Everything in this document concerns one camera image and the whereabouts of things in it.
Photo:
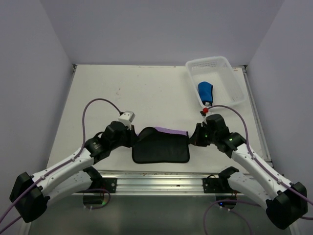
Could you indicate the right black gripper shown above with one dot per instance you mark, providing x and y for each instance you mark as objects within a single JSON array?
[{"x": 195, "y": 139}]

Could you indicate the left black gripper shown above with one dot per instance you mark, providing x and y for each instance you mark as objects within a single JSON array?
[{"x": 132, "y": 136}]

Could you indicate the blue towel black trim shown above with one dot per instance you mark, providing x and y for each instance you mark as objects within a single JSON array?
[{"x": 205, "y": 91}]

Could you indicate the purple towel black trim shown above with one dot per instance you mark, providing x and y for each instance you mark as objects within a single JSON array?
[{"x": 161, "y": 145}]

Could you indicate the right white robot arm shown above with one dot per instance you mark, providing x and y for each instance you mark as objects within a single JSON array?
[{"x": 283, "y": 201}]

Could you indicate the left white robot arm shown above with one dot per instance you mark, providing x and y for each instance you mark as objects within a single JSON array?
[{"x": 30, "y": 193}]

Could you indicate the white plastic basket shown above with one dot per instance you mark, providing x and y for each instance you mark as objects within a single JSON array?
[{"x": 217, "y": 71}]

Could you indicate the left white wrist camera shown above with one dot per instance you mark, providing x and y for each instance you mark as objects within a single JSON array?
[{"x": 126, "y": 118}]

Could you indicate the left black base bracket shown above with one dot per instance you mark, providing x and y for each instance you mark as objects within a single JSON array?
[{"x": 109, "y": 184}]

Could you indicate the black base bracket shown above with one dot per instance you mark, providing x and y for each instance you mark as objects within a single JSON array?
[
  {"x": 212, "y": 185},
  {"x": 109, "y": 184}
]

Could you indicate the aluminium mounting rail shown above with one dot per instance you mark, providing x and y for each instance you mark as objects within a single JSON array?
[{"x": 160, "y": 183}]

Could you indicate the right black base bracket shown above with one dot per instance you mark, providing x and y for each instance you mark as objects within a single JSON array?
[{"x": 212, "y": 185}]

